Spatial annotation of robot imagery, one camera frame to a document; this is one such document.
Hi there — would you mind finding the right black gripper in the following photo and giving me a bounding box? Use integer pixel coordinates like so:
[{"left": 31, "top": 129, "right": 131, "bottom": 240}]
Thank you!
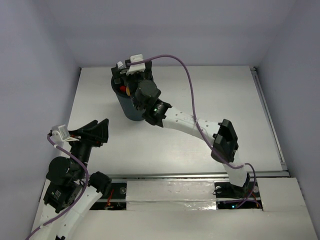
[{"left": 111, "top": 60, "right": 152, "bottom": 111}]

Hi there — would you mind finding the orange drink bottle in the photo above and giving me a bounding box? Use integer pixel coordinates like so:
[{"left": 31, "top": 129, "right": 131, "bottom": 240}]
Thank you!
[{"left": 125, "top": 86, "right": 131, "bottom": 97}]

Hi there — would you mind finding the red label clear bottle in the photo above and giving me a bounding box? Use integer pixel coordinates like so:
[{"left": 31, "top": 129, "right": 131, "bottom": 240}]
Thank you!
[{"left": 119, "top": 85, "right": 127, "bottom": 93}]

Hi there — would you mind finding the clear unlabelled plastic bottle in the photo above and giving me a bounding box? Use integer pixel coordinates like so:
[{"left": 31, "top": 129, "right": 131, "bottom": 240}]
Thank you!
[{"left": 113, "top": 61, "right": 128, "bottom": 84}]

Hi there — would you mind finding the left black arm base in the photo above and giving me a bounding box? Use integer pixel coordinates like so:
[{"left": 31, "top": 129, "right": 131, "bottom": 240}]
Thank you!
[{"left": 88, "top": 171, "right": 112, "bottom": 197}]

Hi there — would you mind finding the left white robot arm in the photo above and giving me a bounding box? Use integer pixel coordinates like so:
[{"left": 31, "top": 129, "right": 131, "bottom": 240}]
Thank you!
[{"left": 27, "top": 118, "right": 112, "bottom": 240}]

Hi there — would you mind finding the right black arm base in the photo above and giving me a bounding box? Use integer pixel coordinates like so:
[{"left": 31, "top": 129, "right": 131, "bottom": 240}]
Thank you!
[{"left": 212, "top": 182, "right": 250, "bottom": 199}]

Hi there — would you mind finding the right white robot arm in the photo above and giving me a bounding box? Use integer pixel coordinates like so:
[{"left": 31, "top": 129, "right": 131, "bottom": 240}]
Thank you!
[{"left": 111, "top": 61, "right": 250, "bottom": 196}]

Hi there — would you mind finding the dark grey plastic bin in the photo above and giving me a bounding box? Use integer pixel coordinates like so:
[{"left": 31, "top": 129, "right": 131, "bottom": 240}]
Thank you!
[{"left": 111, "top": 77, "right": 145, "bottom": 122}]

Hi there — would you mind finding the white foam block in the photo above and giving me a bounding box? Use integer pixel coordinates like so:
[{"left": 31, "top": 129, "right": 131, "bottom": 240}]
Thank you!
[{"left": 125, "top": 180, "right": 217, "bottom": 212}]

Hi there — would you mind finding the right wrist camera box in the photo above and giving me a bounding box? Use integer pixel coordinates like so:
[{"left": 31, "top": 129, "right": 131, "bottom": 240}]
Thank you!
[{"left": 125, "top": 54, "right": 146, "bottom": 76}]

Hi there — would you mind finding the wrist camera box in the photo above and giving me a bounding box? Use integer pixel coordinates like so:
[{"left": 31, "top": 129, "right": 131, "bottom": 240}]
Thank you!
[
  {"left": 125, "top": 54, "right": 146, "bottom": 76},
  {"left": 50, "top": 124, "right": 77, "bottom": 143}
]

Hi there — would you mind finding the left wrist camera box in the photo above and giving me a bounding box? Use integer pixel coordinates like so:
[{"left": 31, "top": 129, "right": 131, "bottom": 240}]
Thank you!
[{"left": 50, "top": 124, "right": 77, "bottom": 143}]

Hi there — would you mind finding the aluminium rail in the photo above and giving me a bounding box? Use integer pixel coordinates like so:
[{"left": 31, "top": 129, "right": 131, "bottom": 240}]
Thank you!
[{"left": 108, "top": 171, "right": 291, "bottom": 179}]

